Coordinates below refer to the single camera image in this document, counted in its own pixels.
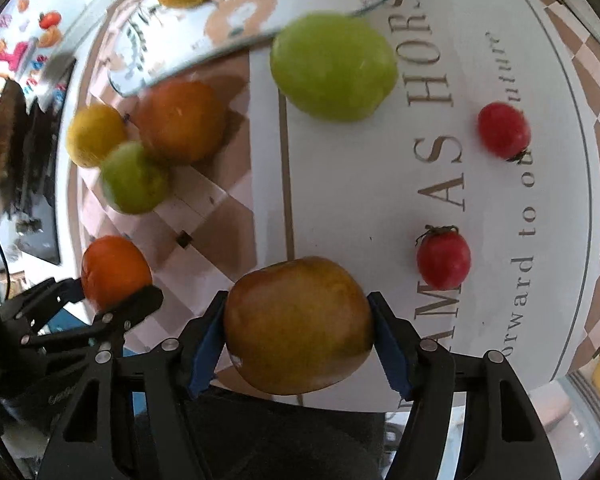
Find colourful wall sticker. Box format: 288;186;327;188
0;0;66;141

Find floral oval plate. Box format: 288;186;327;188
107;0;420;98

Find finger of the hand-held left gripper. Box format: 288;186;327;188
0;277;88;331
17;285;165;361

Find checkered table mat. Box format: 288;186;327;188
62;0;600;411

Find brownish green apple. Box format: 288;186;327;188
223;256;376;396

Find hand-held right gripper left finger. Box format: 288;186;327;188
37;290;231;480

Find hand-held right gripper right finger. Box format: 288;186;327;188
367;291;563;480

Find large green apple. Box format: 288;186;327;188
270;11;399;122

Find small yellow lemon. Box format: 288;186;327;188
66;104;128;168

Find orange-red tomato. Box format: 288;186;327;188
132;80;228;165

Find black wok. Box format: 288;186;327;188
0;77;31;196

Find red cherry tomato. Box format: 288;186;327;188
415;226;472;292
477;102;532;162

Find orange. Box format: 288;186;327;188
81;236;153;311

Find small green apple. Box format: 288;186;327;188
100;142;170;215

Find black gas stove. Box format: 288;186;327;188
15;57;76;266

